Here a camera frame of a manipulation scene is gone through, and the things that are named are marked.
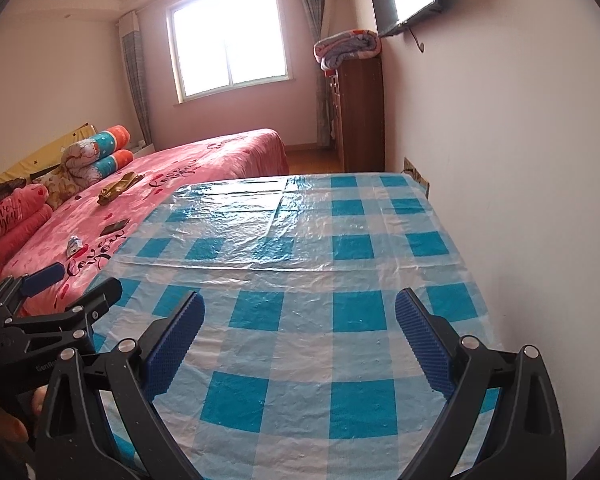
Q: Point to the yellow headboard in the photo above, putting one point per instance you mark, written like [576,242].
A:
[30,160]

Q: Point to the grey checked curtain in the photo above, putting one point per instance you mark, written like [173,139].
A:
[135,85]
[310,0]

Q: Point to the bed with pink printed blanket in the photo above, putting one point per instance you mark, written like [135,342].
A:
[205,160]

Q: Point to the blue checked plastic tablecloth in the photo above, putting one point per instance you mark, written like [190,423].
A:
[305,260]

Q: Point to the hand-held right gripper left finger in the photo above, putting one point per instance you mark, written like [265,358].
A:
[175,345]

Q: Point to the white bedside cabinet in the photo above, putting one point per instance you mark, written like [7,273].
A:
[142,150]

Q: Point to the brown wooden cabinet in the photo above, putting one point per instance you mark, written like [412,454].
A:
[360,115]

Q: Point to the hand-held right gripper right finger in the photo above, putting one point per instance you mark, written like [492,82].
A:
[422,340]

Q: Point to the person's left hand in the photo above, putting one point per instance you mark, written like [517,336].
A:
[7,425]

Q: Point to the black phone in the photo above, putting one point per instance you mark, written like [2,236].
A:
[116,226]

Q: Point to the rolled blue and orange quilt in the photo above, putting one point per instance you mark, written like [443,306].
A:
[105,152]

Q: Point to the gold cloth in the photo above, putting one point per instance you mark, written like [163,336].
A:
[120,186]

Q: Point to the window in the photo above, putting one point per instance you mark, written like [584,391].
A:
[230,35]

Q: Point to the brown cardboard piece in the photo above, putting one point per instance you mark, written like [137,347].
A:
[416,172]

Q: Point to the small white tube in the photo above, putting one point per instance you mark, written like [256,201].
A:
[74,247]

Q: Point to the dark brown cloth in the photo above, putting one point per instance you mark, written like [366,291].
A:
[5,190]

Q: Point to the gold floral pillow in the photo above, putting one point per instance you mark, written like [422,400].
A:
[57,187]

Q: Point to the folded grey and pink blanket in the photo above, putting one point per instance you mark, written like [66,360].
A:
[347,45]

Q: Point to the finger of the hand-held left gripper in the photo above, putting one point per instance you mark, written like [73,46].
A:
[97,297]
[42,277]

